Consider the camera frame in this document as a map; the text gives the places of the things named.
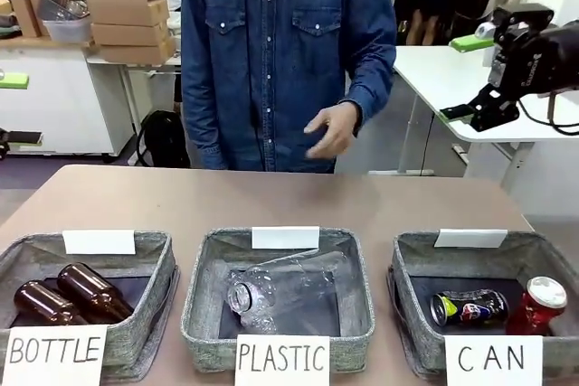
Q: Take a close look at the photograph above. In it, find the person's left forearm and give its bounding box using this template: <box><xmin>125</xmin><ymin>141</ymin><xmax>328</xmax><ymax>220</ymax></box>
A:
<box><xmin>343</xmin><ymin>42</ymin><xmax>399</xmax><ymax>116</ymax></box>

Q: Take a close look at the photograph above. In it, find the black backpack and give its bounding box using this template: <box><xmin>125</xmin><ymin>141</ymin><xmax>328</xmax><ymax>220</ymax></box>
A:
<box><xmin>135</xmin><ymin>108</ymin><xmax>191</xmax><ymax>169</ymax></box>

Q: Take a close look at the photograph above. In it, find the person in denim shirt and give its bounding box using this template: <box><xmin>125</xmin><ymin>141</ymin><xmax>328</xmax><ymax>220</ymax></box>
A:
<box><xmin>174</xmin><ymin>0</ymin><xmax>399</xmax><ymax>174</ymax></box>

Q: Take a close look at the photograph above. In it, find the grey fabric bottle basket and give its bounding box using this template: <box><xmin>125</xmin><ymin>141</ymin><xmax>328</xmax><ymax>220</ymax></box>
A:
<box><xmin>0</xmin><ymin>231</ymin><xmax>181</xmax><ymax>381</ymax></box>

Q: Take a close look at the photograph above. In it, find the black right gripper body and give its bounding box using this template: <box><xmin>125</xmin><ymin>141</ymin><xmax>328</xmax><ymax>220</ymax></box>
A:
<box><xmin>490</xmin><ymin>19</ymin><xmax>579</xmax><ymax>100</ymax></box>

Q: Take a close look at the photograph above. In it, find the white PLASTIC label card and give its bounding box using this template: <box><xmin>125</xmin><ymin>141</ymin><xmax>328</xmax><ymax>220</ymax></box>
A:
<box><xmin>233</xmin><ymin>334</ymin><xmax>331</xmax><ymax>386</ymax></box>

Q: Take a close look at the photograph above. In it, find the black Pepsi can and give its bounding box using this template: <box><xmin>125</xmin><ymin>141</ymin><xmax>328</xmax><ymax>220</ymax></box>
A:
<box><xmin>429</xmin><ymin>288</ymin><xmax>511</xmax><ymax>328</ymax></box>

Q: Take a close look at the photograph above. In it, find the large clear plastic bottle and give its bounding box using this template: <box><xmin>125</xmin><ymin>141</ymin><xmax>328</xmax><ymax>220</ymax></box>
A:
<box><xmin>224</xmin><ymin>249</ymin><xmax>352</xmax><ymax>333</ymax></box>

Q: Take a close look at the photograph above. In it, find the grey fabric can basket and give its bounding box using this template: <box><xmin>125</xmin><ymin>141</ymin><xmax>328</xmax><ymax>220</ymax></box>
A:
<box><xmin>386</xmin><ymin>230</ymin><xmax>579</xmax><ymax>381</ymax></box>

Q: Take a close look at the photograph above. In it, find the white BOTTLE label card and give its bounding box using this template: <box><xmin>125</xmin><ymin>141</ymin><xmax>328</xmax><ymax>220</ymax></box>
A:
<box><xmin>0</xmin><ymin>325</ymin><xmax>109</xmax><ymax>386</ymax></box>

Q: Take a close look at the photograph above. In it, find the flat cardboard box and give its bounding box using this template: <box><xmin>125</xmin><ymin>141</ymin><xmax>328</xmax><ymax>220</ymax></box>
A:
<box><xmin>90</xmin><ymin>22</ymin><xmax>171</xmax><ymax>48</ymax></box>
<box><xmin>97</xmin><ymin>37</ymin><xmax>177</xmax><ymax>64</ymax></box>

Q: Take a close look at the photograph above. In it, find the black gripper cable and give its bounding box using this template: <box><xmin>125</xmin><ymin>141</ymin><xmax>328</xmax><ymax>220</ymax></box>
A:
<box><xmin>517</xmin><ymin>89</ymin><xmax>579</xmax><ymax>137</ymax></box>

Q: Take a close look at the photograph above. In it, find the open cardboard box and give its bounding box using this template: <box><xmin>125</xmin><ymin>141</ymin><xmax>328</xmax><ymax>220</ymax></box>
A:
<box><xmin>83</xmin><ymin>0</ymin><xmax>171</xmax><ymax>28</ymax></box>

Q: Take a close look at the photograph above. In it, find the white tent card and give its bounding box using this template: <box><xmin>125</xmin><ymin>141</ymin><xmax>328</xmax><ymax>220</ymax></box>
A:
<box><xmin>252</xmin><ymin>225</ymin><xmax>321</xmax><ymax>250</ymax></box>
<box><xmin>62</xmin><ymin>230</ymin><xmax>137</xmax><ymax>256</ymax></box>
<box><xmin>432</xmin><ymin>228</ymin><xmax>509</xmax><ymax>249</ymax></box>

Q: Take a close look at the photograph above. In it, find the small cardboard box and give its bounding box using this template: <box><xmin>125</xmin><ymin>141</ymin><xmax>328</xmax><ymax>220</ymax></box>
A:
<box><xmin>11</xmin><ymin>0</ymin><xmax>51</xmax><ymax>39</ymax></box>

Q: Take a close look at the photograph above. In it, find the person's left hand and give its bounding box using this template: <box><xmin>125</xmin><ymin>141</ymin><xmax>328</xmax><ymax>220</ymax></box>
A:
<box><xmin>303</xmin><ymin>99</ymin><xmax>365</xmax><ymax>161</ymax></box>

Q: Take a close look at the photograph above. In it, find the dark cloth pile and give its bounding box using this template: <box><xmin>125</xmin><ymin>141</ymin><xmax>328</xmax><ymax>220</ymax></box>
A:
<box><xmin>0</xmin><ymin>13</ymin><xmax>23</xmax><ymax>40</ymax></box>

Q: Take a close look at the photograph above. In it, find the white CAN label card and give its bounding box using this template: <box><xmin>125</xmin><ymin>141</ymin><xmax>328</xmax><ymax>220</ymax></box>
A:
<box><xmin>444</xmin><ymin>334</ymin><xmax>544</xmax><ymax>386</ymax></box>

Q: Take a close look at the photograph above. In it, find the brown glass bottle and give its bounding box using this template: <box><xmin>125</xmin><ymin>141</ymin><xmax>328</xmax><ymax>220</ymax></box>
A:
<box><xmin>13</xmin><ymin>280</ymin><xmax>90</xmax><ymax>327</ymax></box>
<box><xmin>56</xmin><ymin>262</ymin><xmax>136</xmax><ymax>322</ymax></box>

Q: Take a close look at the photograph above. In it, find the red soda can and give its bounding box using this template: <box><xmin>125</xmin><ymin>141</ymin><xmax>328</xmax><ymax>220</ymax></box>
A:
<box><xmin>505</xmin><ymin>276</ymin><xmax>569</xmax><ymax>335</ymax></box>

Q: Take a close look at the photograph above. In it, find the white desk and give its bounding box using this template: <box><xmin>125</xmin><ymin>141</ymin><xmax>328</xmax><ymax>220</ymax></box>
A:
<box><xmin>392</xmin><ymin>44</ymin><xmax>579</xmax><ymax>215</ymax></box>

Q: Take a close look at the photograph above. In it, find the grey fabric plastic basket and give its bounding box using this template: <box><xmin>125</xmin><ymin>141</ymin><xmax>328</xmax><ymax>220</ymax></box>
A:
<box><xmin>180</xmin><ymin>226</ymin><xmax>376</xmax><ymax>373</ymax></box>

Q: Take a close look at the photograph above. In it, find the person's right forearm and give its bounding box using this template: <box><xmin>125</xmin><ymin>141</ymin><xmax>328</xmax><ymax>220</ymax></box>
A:
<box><xmin>180</xmin><ymin>64</ymin><xmax>227</xmax><ymax>173</ymax></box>

